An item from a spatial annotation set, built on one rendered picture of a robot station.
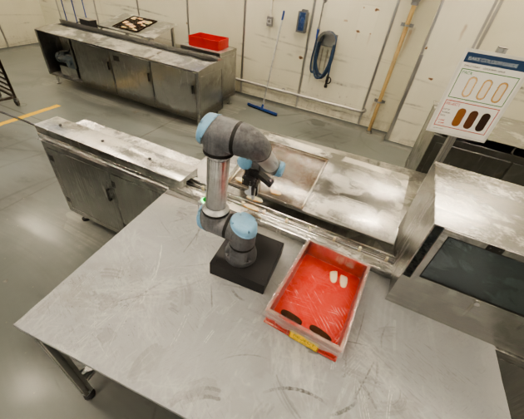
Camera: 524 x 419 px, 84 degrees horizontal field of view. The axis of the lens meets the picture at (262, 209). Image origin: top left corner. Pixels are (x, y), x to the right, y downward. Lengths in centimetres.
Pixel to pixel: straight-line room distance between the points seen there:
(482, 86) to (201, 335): 187
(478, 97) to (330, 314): 142
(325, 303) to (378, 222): 61
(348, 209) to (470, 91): 91
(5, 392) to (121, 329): 114
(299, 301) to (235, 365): 39
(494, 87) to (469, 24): 263
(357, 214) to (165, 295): 111
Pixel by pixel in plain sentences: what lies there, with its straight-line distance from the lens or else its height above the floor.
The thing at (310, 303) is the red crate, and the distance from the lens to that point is 139.
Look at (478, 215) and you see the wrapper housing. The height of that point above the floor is 130.
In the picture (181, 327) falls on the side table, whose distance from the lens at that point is 130.
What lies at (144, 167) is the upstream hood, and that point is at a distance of 196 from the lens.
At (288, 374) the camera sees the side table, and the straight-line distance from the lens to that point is 124.
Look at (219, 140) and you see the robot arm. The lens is 101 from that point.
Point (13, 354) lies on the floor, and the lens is 249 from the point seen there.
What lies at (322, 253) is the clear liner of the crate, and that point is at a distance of 152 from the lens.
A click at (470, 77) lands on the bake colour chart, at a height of 160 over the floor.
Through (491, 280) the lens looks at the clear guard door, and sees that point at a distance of 140.
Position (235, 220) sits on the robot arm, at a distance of 122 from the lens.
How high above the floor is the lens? 196
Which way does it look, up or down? 40 degrees down
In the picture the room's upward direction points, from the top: 8 degrees clockwise
